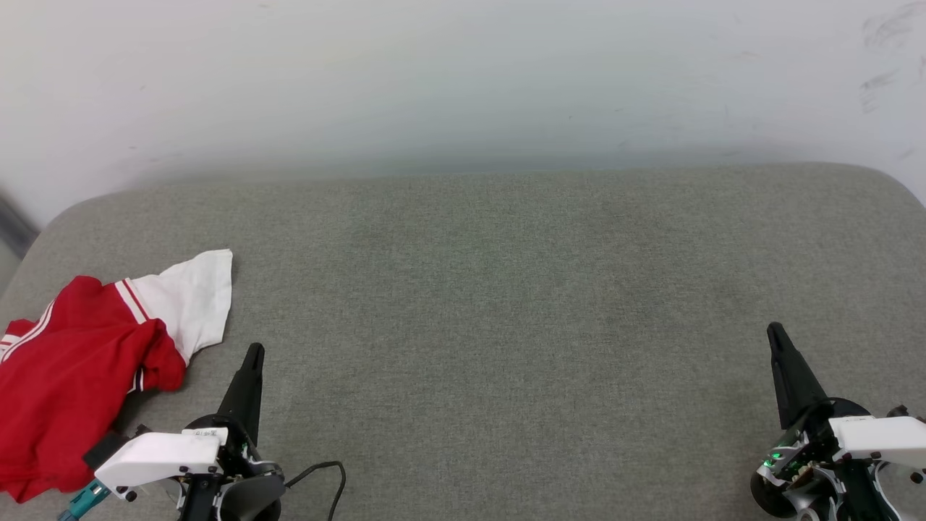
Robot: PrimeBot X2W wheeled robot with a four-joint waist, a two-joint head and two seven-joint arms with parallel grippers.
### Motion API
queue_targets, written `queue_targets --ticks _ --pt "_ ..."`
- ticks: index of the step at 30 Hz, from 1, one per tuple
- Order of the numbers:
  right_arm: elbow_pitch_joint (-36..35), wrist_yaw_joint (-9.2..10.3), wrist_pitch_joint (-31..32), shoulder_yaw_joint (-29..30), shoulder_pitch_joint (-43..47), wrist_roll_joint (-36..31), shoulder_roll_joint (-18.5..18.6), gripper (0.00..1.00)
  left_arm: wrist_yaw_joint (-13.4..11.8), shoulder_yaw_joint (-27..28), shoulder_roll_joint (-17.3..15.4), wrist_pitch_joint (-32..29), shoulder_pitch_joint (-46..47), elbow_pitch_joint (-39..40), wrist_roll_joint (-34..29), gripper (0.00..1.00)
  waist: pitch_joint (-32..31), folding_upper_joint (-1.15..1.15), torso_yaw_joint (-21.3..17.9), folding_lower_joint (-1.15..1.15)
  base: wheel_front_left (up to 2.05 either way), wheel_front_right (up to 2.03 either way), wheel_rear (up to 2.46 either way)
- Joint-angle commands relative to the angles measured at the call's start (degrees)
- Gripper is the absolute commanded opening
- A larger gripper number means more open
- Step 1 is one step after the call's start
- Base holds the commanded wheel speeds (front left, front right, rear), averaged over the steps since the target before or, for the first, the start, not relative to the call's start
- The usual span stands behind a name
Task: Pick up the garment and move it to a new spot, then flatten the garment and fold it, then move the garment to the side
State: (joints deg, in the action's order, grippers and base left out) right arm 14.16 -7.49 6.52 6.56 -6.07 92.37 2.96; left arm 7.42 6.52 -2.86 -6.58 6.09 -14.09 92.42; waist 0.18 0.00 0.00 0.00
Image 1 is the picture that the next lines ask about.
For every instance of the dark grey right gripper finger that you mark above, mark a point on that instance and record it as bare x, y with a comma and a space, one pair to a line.
794, 380

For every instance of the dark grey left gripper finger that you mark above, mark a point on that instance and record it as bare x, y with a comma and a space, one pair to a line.
244, 394

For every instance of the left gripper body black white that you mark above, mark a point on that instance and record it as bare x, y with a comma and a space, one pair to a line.
159, 457

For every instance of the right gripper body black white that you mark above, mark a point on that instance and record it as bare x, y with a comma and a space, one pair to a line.
879, 438

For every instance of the red and white jersey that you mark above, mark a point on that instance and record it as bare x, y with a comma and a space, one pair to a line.
65, 376

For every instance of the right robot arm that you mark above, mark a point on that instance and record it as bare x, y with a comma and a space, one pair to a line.
856, 499

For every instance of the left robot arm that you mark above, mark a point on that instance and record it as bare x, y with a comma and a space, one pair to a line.
249, 501

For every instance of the grey fabric sofa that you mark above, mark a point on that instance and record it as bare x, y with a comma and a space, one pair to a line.
506, 325

